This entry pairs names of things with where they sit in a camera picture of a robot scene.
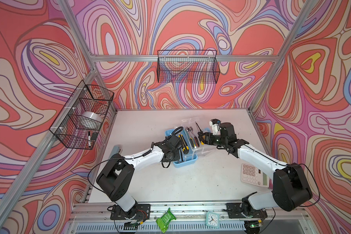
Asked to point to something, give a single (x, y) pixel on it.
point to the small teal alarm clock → (212, 219)
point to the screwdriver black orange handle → (200, 133)
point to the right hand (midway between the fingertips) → (202, 139)
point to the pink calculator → (252, 174)
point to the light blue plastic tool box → (192, 145)
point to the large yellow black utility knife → (185, 148)
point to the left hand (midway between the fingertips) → (178, 155)
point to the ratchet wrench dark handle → (195, 139)
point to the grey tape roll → (90, 119)
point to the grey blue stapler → (115, 150)
